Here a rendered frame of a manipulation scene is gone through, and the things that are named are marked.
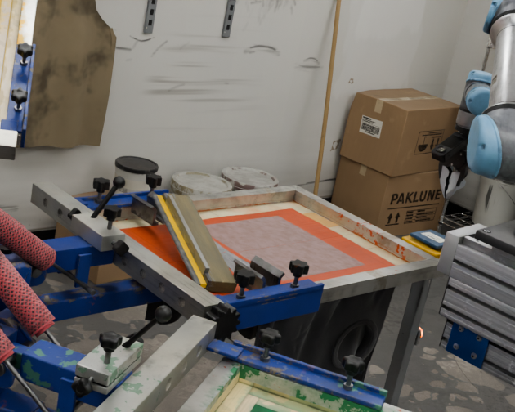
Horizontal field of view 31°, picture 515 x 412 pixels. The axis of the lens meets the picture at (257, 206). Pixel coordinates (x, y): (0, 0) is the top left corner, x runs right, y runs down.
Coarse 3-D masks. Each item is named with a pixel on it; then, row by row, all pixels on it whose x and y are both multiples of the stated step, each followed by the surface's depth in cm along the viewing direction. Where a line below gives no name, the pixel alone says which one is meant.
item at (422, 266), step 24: (240, 192) 262; (264, 192) 266; (288, 192) 272; (336, 216) 263; (384, 240) 250; (408, 264) 234; (432, 264) 237; (336, 288) 212; (360, 288) 219; (384, 288) 225
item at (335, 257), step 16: (320, 240) 248; (336, 240) 250; (240, 256) 227; (272, 256) 231; (288, 256) 233; (304, 256) 235; (320, 256) 237; (336, 256) 240; (352, 256) 242; (368, 256) 244; (288, 272) 223; (320, 272) 227; (336, 272) 229; (352, 272) 231
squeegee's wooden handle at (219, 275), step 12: (180, 204) 226; (192, 204) 228; (192, 216) 223; (192, 228) 218; (204, 228) 220; (204, 240) 215; (204, 252) 211; (216, 252) 213; (216, 264) 208; (204, 276) 203; (216, 276) 204; (228, 276) 205; (204, 288) 202; (216, 288) 203; (228, 288) 204
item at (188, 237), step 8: (168, 200) 224; (168, 208) 224; (176, 208) 220; (176, 216) 219; (184, 224) 215; (184, 232) 214; (192, 240) 210; (192, 248) 210; (192, 256) 209; (200, 256) 206; (200, 264) 205
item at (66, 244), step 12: (48, 240) 192; (60, 240) 193; (72, 240) 195; (84, 240) 196; (60, 252) 189; (72, 252) 191; (84, 252) 193; (96, 252) 195; (108, 252) 197; (60, 264) 190; (72, 264) 192; (96, 264) 197
